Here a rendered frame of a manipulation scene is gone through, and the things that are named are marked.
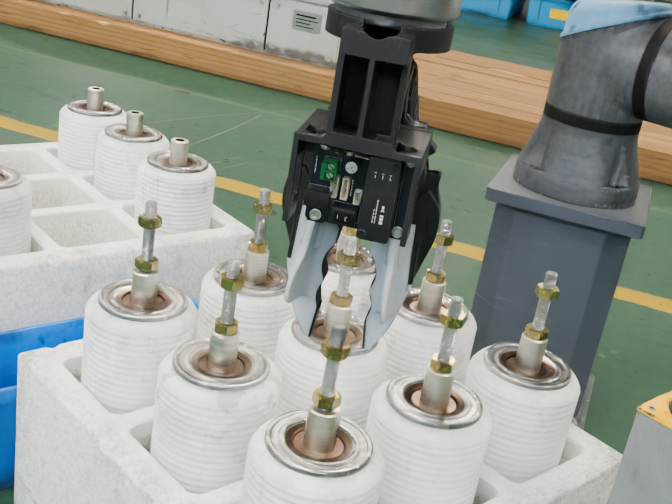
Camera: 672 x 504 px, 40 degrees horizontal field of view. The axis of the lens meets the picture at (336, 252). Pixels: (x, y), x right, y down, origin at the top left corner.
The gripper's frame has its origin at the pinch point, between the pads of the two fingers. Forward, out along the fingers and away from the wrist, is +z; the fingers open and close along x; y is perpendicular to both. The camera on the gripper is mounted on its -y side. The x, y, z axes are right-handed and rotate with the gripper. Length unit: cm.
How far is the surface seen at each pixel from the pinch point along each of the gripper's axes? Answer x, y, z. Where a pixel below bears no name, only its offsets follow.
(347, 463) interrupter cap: 2.3, 2.4, 9.3
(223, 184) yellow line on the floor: -41, -116, 35
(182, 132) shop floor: -60, -145, 35
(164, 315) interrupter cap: -15.9, -11.5, 9.1
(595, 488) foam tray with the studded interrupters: 22.4, -15.7, 18.3
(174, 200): -28, -47, 13
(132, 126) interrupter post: -38, -58, 8
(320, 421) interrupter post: 0.0, 1.8, 7.0
